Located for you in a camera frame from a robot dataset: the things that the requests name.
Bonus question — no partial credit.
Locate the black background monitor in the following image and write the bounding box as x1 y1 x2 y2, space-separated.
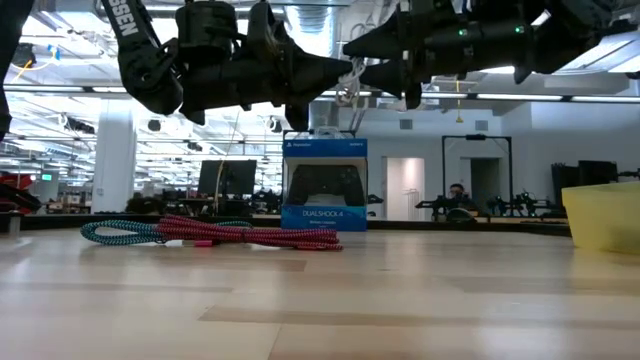
197 159 258 198

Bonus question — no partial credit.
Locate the teal braided USB-C cable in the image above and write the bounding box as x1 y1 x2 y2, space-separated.
79 218 254 247

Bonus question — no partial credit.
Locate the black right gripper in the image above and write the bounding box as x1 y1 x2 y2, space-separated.
342 0 537 111

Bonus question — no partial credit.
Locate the white pillar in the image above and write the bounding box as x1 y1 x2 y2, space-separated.
90 98 138 215

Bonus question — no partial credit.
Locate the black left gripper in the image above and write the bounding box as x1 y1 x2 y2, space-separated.
177 1 355 133

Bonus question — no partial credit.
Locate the yellow translucent plastic bin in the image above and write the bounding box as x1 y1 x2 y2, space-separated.
560 181 640 257

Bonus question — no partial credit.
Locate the pink braided USB-C cable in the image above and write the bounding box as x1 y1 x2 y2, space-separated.
158 214 346 252

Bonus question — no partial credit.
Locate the blue game controller box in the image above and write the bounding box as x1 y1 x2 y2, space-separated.
280 130 370 233

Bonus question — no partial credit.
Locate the background robot workstation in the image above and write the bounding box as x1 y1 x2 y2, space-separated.
413 188 562 222

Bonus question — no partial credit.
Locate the person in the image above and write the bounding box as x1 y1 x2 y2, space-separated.
446 182 475 212

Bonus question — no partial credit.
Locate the black background cabinet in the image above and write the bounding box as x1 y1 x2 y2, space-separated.
550 159 620 207

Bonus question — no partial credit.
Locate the white USB-C cable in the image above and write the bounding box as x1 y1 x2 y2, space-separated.
335 55 369 109

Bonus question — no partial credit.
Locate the black tall stand frame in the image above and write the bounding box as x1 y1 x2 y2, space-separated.
441 134 514 207

